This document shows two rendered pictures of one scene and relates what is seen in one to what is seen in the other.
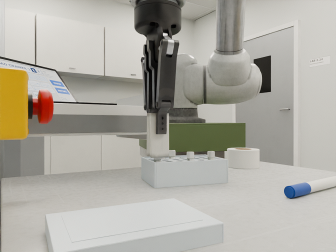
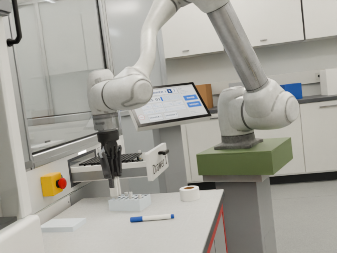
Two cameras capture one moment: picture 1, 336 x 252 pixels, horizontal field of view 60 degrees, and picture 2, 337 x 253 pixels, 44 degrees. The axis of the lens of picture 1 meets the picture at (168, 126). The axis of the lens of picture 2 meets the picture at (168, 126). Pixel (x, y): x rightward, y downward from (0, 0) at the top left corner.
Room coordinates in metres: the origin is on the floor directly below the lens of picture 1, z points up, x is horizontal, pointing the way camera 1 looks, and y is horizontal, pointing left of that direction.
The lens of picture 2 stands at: (-0.47, -1.14, 1.15)
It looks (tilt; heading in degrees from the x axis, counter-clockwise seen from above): 5 degrees down; 43
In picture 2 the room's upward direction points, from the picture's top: 7 degrees counter-clockwise
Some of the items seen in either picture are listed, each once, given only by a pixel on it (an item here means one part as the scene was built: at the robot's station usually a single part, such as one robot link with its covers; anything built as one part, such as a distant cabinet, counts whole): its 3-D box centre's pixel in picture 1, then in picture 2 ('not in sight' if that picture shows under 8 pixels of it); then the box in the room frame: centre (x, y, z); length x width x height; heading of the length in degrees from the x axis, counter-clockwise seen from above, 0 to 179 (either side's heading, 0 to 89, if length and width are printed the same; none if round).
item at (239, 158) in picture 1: (243, 157); (189, 193); (0.65, -0.17, 0.78); 0.07 x 0.07 x 0.04
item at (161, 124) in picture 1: (163, 117); (110, 181); (0.44, 0.01, 0.87); 0.03 x 0.01 x 0.05; 19
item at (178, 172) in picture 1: (182, 169); (130, 202); (0.49, -0.03, 0.78); 0.12 x 0.08 x 0.04; 109
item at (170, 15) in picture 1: (157, 35); (109, 143); (0.46, 0.02, 1.00); 0.08 x 0.07 x 0.09; 19
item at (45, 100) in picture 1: (38, 106); (61, 183); (0.33, 0.15, 0.88); 0.04 x 0.03 x 0.04; 30
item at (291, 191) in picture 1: (316, 185); (152, 218); (0.41, -0.21, 0.77); 0.14 x 0.02 x 0.02; 126
